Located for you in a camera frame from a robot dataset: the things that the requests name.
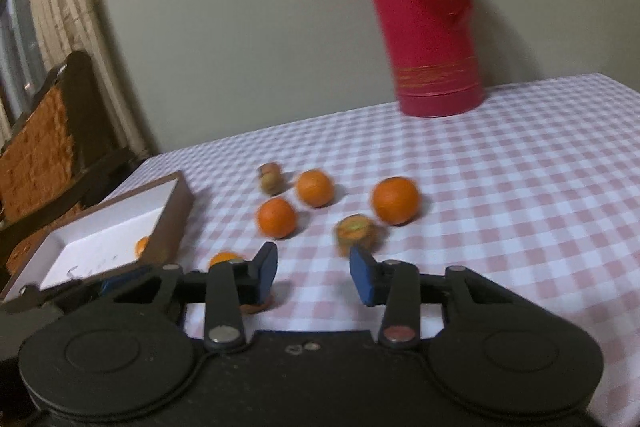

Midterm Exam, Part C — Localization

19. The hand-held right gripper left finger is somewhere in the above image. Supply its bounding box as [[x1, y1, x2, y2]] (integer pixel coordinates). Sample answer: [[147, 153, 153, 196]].
[[111, 243, 279, 352]]

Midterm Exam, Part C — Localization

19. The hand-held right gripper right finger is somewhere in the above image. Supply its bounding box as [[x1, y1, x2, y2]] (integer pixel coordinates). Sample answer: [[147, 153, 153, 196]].
[[349, 246, 517, 348]]

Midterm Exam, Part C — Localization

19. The brownish round fruit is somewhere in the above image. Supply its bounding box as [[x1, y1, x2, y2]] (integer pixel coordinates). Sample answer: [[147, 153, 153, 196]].
[[333, 214, 376, 257]]

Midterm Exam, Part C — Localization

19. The large orange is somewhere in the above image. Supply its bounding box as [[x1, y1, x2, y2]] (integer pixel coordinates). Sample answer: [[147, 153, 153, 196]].
[[370, 176, 421, 226]]

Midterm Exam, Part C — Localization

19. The white cardboard box tray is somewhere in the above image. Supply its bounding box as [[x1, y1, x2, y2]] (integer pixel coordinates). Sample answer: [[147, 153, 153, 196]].
[[0, 172, 196, 314]]

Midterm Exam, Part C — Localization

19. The small green fruit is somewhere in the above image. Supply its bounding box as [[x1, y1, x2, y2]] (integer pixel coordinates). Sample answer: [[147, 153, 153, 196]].
[[260, 174, 287, 197]]

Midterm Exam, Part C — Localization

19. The pink checkered tablecloth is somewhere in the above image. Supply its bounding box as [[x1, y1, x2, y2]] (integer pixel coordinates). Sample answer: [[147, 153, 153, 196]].
[[100, 73, 640, 427]]

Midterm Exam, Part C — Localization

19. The red thermos flask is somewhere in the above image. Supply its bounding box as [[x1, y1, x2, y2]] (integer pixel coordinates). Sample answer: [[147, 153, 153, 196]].
[[354, 0, 492, 118]]

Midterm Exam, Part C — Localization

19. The wicker chair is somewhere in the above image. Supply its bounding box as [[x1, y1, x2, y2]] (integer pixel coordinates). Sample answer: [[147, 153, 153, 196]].
[[0, 51, 151, 288]]

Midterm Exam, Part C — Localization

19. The window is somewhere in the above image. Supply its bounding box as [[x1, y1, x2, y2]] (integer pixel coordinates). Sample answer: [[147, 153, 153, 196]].
[[0, 0, 41, 108]]

